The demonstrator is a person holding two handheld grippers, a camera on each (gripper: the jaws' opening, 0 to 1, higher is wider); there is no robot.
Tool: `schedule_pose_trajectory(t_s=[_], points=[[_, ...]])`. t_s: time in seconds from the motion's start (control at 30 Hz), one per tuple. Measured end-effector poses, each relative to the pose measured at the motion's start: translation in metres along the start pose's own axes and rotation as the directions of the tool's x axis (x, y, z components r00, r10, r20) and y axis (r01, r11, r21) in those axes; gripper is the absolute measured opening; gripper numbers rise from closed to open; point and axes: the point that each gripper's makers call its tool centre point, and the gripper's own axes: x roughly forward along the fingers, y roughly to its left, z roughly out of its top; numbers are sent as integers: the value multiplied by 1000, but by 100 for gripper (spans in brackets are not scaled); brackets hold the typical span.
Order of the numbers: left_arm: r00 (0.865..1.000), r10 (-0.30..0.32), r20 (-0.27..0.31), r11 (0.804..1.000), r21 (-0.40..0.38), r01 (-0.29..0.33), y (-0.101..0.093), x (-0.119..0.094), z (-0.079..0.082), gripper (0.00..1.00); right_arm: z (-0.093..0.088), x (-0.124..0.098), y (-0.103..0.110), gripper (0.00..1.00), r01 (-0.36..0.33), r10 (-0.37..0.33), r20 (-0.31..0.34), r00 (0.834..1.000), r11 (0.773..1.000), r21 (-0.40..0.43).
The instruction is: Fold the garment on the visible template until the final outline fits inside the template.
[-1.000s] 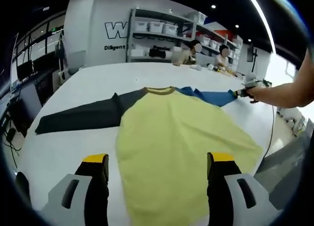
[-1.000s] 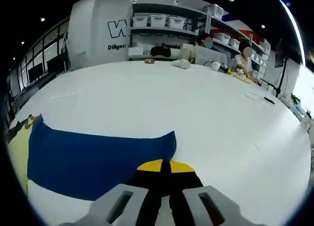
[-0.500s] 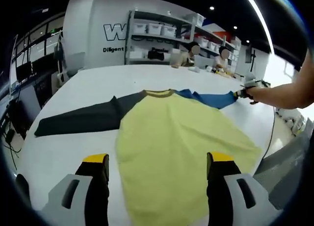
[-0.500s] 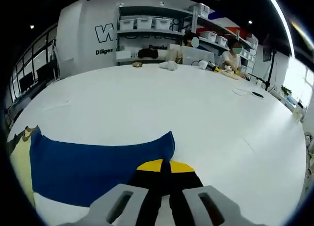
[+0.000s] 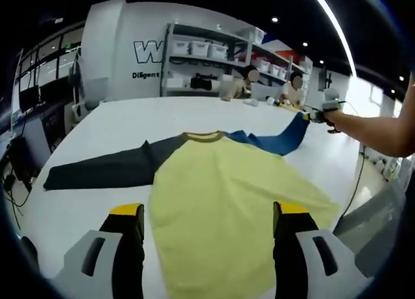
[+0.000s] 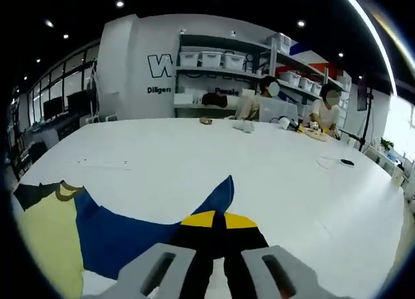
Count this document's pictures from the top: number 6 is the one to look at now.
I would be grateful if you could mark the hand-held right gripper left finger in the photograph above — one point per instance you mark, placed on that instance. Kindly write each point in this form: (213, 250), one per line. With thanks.
(194, 257)

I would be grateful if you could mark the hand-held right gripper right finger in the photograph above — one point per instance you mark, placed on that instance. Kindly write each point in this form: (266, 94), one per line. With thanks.
(240, 247)

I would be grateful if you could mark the yellow blue grey garment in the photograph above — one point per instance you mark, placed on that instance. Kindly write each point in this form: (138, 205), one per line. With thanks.
(123, 234)

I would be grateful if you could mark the crumpled white cloth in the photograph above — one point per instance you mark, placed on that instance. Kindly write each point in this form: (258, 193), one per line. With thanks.
(244, 126)

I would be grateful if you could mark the small brown object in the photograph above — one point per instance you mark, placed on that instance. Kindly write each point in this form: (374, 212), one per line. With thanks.
(206, 121)

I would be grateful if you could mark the small black object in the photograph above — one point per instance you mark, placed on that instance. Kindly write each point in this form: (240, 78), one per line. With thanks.
(347, 162)

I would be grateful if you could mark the light wooden board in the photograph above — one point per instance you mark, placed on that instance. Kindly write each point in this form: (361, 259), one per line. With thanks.
(319, 135)

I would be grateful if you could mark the grey open laptop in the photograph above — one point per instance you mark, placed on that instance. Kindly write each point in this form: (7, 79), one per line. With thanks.
(279, 111)

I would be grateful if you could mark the black bag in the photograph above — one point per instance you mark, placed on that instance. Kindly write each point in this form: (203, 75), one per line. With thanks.
(214, 99)

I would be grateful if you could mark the white carton box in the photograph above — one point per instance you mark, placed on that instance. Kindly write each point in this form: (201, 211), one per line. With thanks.
(184, 98)

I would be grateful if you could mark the black tripod stand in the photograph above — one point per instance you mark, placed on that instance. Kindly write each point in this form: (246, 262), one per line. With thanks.
(365, 127)

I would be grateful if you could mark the green potted plant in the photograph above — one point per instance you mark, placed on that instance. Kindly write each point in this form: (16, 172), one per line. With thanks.
(387, 144)

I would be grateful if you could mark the grey metal shelving rack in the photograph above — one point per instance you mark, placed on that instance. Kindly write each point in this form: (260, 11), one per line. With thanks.
(210, 69)
(274, 62)

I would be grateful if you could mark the dark-fronted long desk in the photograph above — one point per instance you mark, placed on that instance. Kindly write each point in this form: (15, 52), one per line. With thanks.
(69, 125)

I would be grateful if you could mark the white lidded storage bin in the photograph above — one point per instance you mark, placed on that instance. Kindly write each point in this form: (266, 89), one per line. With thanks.
(189, 59)
(234, 61)
(212, 59)

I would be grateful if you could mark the white equipment stand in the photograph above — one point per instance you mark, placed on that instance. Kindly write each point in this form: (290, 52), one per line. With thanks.
(94, 94)

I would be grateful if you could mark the black monitor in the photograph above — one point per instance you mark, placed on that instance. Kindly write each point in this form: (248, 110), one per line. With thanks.
(53, 107)
(78, 102)

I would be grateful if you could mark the bright ceiling light strip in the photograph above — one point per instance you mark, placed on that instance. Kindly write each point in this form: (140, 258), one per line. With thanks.
(376, 33)

